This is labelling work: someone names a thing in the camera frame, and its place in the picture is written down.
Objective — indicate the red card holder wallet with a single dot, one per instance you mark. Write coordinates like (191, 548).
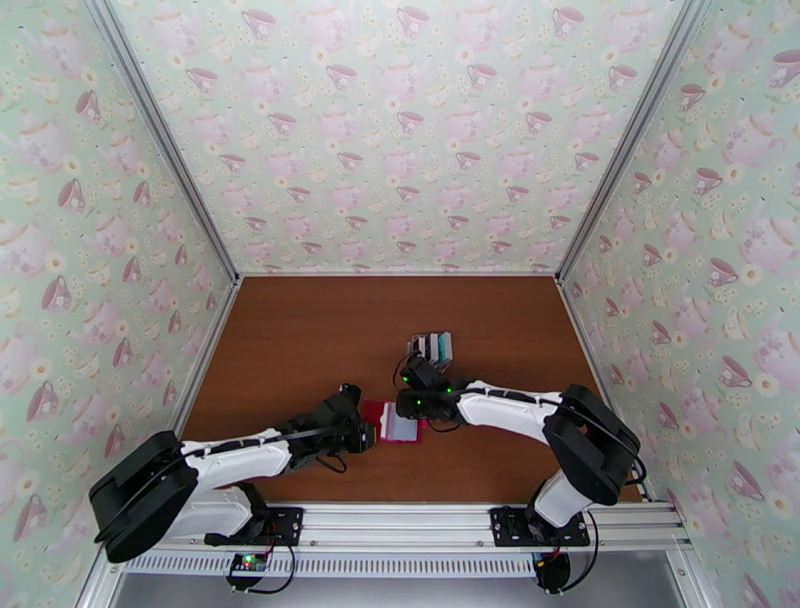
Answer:
(400, 425)

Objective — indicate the clear acrylic card stand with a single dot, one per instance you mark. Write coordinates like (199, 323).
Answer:
(447, 369)

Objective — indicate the teal plastic card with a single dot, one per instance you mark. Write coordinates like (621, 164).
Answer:
(445, 347)

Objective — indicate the black membership card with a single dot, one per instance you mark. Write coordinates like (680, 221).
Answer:
(432, 345)

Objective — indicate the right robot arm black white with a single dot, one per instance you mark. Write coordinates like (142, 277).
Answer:
(512, 403)

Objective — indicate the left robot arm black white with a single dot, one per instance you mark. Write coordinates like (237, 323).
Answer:
(237, 459)

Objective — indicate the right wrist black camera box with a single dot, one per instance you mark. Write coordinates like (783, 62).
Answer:
(424, 372)

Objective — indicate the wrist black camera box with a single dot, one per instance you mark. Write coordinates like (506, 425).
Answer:
(424, 372)
(350, 392)

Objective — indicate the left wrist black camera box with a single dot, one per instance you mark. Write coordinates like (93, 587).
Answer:
(350, 392)

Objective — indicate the wide aluminium mounting rail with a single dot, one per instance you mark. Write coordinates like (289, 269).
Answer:
(400, 522)

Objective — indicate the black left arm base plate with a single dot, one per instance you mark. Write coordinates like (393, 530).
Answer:
(284, 522)

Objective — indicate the short aluminium table rail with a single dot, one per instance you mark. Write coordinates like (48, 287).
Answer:
(400, 274)

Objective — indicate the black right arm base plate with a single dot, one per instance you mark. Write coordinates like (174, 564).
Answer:
(509, 525)

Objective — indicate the aluminium table side rail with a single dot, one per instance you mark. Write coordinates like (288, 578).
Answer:
(212, 337)
(585, 337)

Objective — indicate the black controller board mount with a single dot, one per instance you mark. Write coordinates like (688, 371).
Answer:
(249, 562)
(553, 572)

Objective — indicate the aluminium frame post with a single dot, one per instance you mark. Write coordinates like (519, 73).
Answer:
(164, 134)
(631, 134)

